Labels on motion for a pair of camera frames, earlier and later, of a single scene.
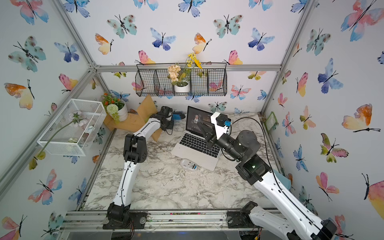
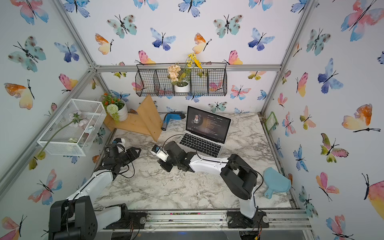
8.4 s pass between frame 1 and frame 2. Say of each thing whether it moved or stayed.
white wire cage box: stayed
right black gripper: moved
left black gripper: moved
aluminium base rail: stayed
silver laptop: stayed
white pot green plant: stayed
